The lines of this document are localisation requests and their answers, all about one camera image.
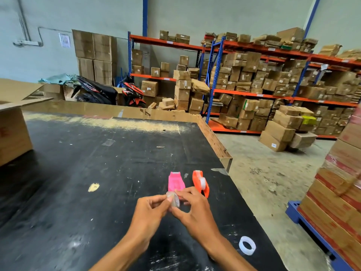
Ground stack of red-striped cartons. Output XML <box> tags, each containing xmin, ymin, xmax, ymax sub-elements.
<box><xmin>299</xmin><ymin>105</ymin><xmax>361</xmax><ymax>271</ymax></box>

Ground pink tape dispenser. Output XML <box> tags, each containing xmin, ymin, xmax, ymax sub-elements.
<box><xmin>168</xmin><ymin>172</ymin><xmax>186</xmax><ymax>192</ymax></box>

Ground tall brown cardboard box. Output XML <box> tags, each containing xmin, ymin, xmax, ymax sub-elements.
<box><xmin>93</xmin><ymin>33</ymin><xmax>118</xmax><ymax>63</ymax></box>
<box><xmin>72</xmin><ymin>29</ymin><xmax>96</xmax><ymax>59</ymax></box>
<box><xmin>77</xmin><ymin>57</ymin><xmax>96</xmax><ymax>82</ymax></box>
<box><xmin>93</xmin><ymin>59</ymin><xmax>117</xmax><ymax>87</ymax></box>

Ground black motorcycle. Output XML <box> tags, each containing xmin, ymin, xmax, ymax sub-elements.
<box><xmin>71</xmin><ymin>76</ymin><xmax>118</xmax><ymax>105</ymax></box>

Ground white paper notice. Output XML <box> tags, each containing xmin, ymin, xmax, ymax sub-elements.
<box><xmin>58</xmin><ymin>33</ymin><xmax>71</xmax><ymax>49</ymax></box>

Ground wide blue orange shelf rack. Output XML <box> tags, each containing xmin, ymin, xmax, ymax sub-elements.
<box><xmin>202</xmin><ymin>36</ymin><xmax>361</xmax><ymax>140</ymax></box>

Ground green tarp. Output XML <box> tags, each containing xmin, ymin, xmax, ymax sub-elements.
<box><xmin>38</xmin><ymin>73</ymin><xmax>77</xmax><ymax>85</ymax></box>

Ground narrow blue orange shelf rack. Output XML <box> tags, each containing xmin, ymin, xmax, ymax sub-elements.
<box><xmin>127</xmin><ymin>32</ymin><xmax>206</xmax><ymax>115</ymax></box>

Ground large open cardboard box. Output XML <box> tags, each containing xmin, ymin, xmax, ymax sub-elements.
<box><xmin>0</xmin><ymin>78</ymin><xmax>53</xmax><ymax>167</ymax></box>

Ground blue plastic pallet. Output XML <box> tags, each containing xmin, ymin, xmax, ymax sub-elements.
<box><xmin>285</xmin><ymin>201</ymin><xmax>353</xmax><ymax>271</ymax></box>

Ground blue steel column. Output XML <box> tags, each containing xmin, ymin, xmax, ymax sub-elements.
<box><xmin>142</xmin><ymin>0</ymin><xmax>149</xmax><ymax>37</ymax></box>
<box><xmin>303</xmin><ymin>0</ymin><xmax>322</xmax><ymax>40</ymax></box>

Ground blue orange shelving with boxes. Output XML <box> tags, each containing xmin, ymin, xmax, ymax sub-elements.
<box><xmin>131</xmin><ymin>26</ymin><xmax>361</xmax><ymax>136</ymax></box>

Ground person's right hand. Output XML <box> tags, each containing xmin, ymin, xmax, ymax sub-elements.
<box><xmin>169</xmin><ymin>186</ymin><xmax>224</xmax><ymax>247</ymax></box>

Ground grey wall conduit pipes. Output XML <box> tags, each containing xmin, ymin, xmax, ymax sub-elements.
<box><xmin>15</xmin><ymin>0</ymin><xmax>31</xmax><ymax>42</ymax></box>

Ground red motorcycle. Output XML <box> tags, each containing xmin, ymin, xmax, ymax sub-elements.
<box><xmin>120</xmin><ymin>79</ymin><xmax>147</xmax><ymax>108</ymax></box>

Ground small open cardboard box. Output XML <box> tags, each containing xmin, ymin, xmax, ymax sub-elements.
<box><xmin>39</xmin><ymin>84</ymin><xmax>65</xmax><ymax>100</ymax></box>

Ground pile of big tan cartons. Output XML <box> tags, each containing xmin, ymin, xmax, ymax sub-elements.
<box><xmin>259</xmin><ymin>105</ymin><xmax>318</xmax><ymax>153</ymax></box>

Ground person's left hand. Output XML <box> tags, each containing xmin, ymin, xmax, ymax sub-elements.
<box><xmin>124</xmin><ymin>194</ymin><xmax>173</xmax><ymax>247</ymax></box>

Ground orange tape dispenser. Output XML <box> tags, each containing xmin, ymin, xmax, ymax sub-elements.
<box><xmin>192</xmin><ymin>170</ymin><xmax>210</xmax><ymax>198</ymax></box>

